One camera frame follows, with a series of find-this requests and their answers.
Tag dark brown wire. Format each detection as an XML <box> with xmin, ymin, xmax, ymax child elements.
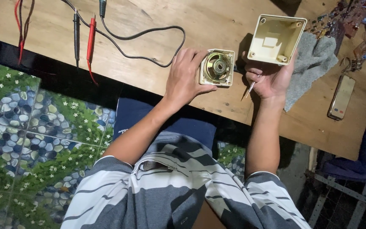
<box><xmin>18</xmin><ymin>0</ymin><xmax>36</xmax><ymax>48</ymax></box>

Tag black multimeter probe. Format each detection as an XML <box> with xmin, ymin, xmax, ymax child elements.
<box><xmin>72</xmin><ymin>8</ymin><xmax>81</xmax><ymax>69</ymax></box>

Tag heap of circuit boards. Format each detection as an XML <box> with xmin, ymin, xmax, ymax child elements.
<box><xmin>304</xmin><ymin>0</ymin><xmax>366</xmax><ymax>68</ymax></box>

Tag cream plastic speaker housing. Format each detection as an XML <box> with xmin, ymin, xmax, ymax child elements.
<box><xmin>247</xmin><ymin>14</ymin><xmax>308</xmax><ymax>66</ymax></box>

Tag small metal screwdriver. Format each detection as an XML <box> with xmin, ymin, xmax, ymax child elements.
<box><xmin>245</xmin><ymin>74</ymin><xmax>262</xmax><ymax>99</ymax></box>

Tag smartphone with reflective screen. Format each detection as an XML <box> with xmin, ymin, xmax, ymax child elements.
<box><xmin>327</xmin><ymin>74</ymin><xmax>356</xmax><ymax>121</ymax></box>

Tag grey cloth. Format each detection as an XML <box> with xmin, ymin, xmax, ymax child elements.
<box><xmin>284</xmin><ymin>31</ymin><xmax>339</xmax><ymax>112</ymax></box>

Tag black cable with plug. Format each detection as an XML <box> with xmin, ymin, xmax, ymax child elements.
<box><xmin>59</xmin><ymin>0</ymin><xmax>186</xmax><ymax>68</ymax></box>

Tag cream speaker front panel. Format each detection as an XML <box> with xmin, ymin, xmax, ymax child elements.
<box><xmin>198</xmin><ymin>48</ymin><xmax>236</xmax><ymax>87</ymax></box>

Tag navy blue shorts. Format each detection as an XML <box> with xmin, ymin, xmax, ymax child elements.
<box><xmin>112</xmin><ymin>97</ymin><xmax>218</xmax><ymax>151</ymax></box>

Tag red wire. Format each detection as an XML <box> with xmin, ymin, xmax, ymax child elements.
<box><xmin>14</xmin><ymin>0</ymin><xmax>25</xmax><ymax>65</ymax></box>

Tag person's right hand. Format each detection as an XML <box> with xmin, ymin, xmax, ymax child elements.
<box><xmin>242</xmin><ymin>49</ymin><xmax>298</xmax><ymax>101</ymax></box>

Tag grey white striped shirt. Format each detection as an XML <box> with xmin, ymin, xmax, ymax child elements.
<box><xmin>60</xmin><ymin>131</ymin><xmax>312</xmax><ymax>229</ymax></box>

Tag red multimeter probe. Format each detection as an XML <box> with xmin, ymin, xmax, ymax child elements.
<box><xmin>86</xmin><ymin>13</ymin><xmax>100</xmax><ymax>87</ymax></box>

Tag person's left hand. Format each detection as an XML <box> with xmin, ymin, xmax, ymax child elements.
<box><xmin>164</xmin><ymin>48</ymin><xmax>218</xmax><ymax>107</ymax></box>

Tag grey metal rack frame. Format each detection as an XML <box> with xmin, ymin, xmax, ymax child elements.
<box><xmin>304</xmin><ymin>146</ymin><xmax>366</xmax><ymax>229</ymax></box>

